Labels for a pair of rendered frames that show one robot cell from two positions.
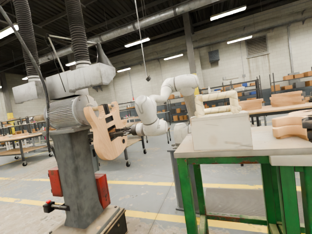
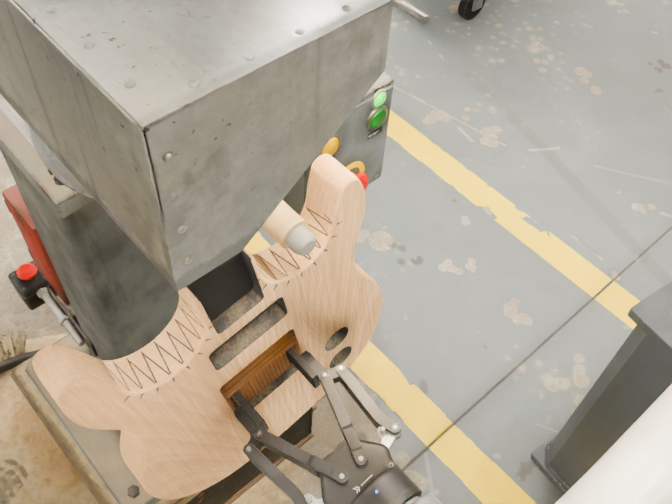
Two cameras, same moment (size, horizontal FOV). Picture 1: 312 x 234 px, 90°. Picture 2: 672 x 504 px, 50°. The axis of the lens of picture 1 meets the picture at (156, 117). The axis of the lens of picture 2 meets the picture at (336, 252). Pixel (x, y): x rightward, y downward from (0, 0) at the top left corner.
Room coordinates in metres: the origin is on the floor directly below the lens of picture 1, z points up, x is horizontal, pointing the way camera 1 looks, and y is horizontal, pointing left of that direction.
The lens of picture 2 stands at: (0.84, 0.12, 1.78)
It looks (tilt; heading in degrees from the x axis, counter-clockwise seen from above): 53 degrees down; 24
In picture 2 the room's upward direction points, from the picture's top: 4 degrees clockwise
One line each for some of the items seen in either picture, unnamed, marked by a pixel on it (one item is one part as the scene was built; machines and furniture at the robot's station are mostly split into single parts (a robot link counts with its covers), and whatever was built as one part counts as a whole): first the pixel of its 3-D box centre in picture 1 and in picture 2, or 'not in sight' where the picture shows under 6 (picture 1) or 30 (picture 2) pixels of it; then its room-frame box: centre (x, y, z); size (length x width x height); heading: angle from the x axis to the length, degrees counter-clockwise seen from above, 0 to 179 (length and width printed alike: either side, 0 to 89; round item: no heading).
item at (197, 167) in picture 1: (199, 186); not in sight; (1.32, -0.29, 0.45); 0.05 x 0.05 x 0.90; 69
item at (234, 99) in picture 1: (234, 103); not in sight; (0.75, -0.38, 1.15); 0.03 x 0.03 x 0.09
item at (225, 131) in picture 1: (219, 130); not in sight; (0.83, -0.32, 1.02); 0.27 x 0.15 x 0.17; 69
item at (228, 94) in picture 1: (214, 96); not in sight; (0.78, -0.31, 1.20); 0.20 x 0.03 x 0.03; 67
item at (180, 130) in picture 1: (181, 132); not in sight; (1.78, -0.26, 0.87); 0.18 x 0.16 x 0.22; 67
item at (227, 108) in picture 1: (217, 110); not in sight; (0.93, -0.37, 1.12); 0.20 x 0.03 x 0.03; 67
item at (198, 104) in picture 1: (198, 108); not in sight; (0.81, -0.23, 1.15); 0.03 x 0.03 x 0.09
